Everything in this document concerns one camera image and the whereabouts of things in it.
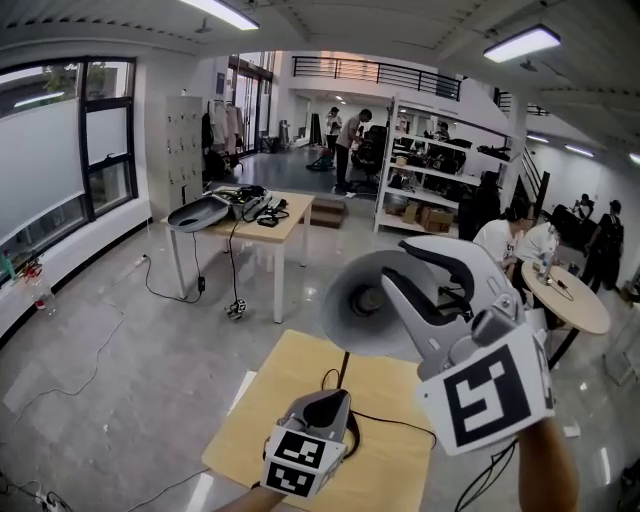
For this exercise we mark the white power strip with plugs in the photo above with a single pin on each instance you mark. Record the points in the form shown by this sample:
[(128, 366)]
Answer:
[(49, 502)]

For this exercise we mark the black flat device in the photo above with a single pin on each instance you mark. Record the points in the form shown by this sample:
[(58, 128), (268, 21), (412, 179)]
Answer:
[(267, 222)]

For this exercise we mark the blue wall poster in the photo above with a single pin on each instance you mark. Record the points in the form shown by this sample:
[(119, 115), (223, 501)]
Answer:
[(221, 83)]

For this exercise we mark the glass entrance door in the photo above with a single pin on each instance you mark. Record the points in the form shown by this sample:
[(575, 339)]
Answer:
[(250, 100)]

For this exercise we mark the ceiling light panel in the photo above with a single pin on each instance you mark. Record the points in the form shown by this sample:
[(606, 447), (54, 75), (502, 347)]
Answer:
[(522, 42), (225, 11)]

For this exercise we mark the black desk lamp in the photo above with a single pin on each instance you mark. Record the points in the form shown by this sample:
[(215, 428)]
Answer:
[(345, 312)]

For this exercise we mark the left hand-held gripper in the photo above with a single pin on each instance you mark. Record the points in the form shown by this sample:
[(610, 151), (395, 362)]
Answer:
[(300, 460)]

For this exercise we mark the white wall power strip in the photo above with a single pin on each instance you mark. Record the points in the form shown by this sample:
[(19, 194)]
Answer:
[(141, 260)]

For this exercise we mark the clothes rack with garments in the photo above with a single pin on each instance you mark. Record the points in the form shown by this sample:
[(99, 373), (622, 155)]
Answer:
[(225, 130)]

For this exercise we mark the round wooden table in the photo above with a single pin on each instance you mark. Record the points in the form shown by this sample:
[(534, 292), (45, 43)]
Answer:
[(575, 305)]

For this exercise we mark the grey locker cabinet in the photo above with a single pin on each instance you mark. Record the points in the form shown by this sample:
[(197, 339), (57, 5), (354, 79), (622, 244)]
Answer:
[(182, 145)]

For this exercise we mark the rectangular wooden white-legged table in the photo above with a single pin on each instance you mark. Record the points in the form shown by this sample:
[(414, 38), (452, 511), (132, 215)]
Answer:
[(295, 215)]

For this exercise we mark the black balcony railing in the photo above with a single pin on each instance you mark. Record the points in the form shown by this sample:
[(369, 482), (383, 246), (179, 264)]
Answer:
[(380, 75)]

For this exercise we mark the red items on window sill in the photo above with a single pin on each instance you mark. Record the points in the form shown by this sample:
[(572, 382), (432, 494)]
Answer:
[(29, 267)]

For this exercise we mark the wall tube light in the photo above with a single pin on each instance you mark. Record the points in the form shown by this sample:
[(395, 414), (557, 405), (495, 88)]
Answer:
[(537, 138), (580, 150)]

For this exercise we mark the square wooden pedestal table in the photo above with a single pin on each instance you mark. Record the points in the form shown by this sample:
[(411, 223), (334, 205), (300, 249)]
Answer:
[(290, 395)]

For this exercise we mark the wooden steps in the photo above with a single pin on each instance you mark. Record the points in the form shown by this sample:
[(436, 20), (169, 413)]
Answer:
[(327, 212)]

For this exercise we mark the black framed window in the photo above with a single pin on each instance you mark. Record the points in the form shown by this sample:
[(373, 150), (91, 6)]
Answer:
[(107, 140)]

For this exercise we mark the dark floor machine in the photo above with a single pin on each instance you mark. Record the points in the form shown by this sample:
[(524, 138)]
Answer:
[(320, 164)]

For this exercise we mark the large cardboard box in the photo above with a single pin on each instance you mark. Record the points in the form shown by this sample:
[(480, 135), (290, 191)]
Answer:
[(437, 220)]

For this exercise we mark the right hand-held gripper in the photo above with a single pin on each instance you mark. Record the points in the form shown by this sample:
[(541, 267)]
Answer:
[(490, 395)]

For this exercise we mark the grey oval shell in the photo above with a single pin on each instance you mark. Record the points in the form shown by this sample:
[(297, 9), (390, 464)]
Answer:
[(197, 215)]

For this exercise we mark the black staircase railing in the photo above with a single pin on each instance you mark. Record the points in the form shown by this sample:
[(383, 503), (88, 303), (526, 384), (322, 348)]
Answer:
[(535, 185)]

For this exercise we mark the black office chair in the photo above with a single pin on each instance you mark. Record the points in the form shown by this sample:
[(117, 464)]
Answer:
[(370, 152), (477, 205)]

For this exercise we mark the white metal shelving unit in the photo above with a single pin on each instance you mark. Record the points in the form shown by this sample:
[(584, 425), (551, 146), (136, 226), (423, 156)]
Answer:
[(384, 165)]

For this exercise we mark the person's right forearm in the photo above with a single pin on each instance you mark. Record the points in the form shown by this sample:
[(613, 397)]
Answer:
[(547, 475)]

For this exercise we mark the clear drink bottle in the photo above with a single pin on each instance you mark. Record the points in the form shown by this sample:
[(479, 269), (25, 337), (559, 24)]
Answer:
[(546, 265)]

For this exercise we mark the plastic bottle with red label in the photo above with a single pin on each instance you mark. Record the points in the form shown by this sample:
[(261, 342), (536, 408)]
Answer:
[(44, 300)]

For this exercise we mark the small cardboard box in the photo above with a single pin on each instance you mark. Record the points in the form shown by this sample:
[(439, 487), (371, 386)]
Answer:
[(410, 212)]

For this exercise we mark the green bottle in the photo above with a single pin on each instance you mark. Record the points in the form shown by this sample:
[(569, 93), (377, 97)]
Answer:
[(5, 262)]

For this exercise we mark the small checkered floor device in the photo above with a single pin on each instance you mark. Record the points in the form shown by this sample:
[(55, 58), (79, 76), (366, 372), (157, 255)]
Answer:
[(236, 309)]

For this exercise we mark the person's left forearm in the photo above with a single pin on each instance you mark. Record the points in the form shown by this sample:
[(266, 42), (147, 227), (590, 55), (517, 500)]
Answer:
[(255, 500)]

